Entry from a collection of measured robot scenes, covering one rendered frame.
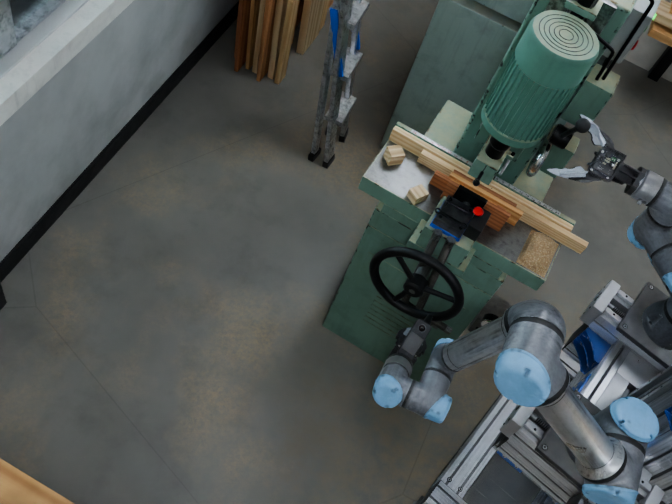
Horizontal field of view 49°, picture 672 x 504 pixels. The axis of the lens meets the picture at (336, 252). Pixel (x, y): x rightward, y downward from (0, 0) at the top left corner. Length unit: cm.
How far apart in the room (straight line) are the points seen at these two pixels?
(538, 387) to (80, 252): 195
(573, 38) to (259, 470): 170
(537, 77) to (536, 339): 63
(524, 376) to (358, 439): 131
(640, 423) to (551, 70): 85
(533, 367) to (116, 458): 156
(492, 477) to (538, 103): 131
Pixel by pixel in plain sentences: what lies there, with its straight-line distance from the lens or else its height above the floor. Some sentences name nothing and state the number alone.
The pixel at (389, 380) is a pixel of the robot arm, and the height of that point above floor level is 90.
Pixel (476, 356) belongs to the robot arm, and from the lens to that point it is 184.
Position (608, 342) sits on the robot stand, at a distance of 247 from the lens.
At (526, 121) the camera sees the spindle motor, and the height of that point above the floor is 129.
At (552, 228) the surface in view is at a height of 94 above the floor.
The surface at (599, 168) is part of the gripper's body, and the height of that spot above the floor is 135.
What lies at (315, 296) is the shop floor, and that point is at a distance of 296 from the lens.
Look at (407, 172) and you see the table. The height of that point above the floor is 90.
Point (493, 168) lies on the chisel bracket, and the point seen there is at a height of 107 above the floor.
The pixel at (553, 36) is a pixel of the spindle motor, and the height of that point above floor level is 150.
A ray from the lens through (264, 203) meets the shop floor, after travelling 316.
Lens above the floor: 255
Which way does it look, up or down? 56 degrees down
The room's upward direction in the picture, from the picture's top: 22 degrees clockwise
